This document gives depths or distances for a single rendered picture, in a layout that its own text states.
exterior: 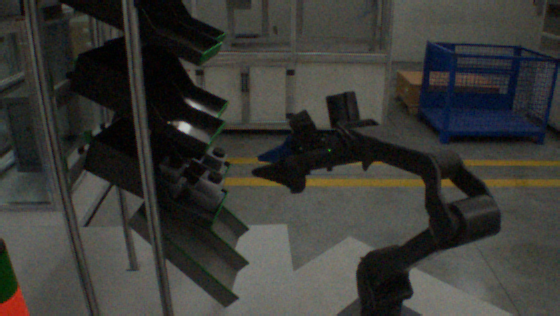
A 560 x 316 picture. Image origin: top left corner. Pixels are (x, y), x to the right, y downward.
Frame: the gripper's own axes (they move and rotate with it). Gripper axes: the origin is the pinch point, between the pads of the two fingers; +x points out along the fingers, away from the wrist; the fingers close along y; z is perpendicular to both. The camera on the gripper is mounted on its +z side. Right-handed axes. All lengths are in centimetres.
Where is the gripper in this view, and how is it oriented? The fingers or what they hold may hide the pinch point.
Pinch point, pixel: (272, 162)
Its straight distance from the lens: 84.4
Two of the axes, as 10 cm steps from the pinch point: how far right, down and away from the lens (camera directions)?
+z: -2.4, -9.0, -3.6
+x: -9.6, 1.8, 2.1
